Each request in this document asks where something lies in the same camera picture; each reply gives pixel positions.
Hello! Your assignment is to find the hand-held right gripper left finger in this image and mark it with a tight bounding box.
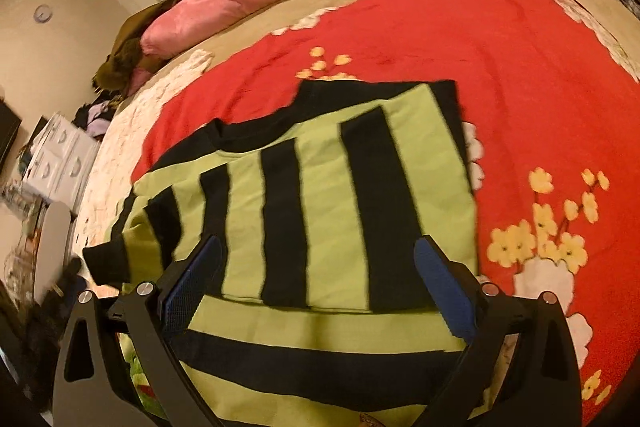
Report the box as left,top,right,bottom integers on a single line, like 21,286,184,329
52,234,226,427

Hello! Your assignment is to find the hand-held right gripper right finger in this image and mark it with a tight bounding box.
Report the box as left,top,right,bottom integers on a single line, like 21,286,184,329
412,234,584,427

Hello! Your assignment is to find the pile of clothes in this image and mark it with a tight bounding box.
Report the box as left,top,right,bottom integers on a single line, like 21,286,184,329
72,89,127,138

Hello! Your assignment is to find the white rounded chair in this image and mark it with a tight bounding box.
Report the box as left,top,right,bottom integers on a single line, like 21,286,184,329
32,201,75,305

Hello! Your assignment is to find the white drawer chest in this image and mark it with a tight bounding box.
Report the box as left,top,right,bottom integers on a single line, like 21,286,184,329
20,112,101,208

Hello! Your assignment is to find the peach white patterned blanket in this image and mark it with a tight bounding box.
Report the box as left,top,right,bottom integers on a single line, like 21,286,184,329
70,49,216,268

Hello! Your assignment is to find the brown fuzzy cloth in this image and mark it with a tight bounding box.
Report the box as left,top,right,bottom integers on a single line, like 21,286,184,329
92,0,211,94

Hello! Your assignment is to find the dark screen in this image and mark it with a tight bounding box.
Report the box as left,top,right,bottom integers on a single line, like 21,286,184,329
0,99,24,164

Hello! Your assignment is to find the red floral blanket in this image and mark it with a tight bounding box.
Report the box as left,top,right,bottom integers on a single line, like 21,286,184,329
127,0,640,427

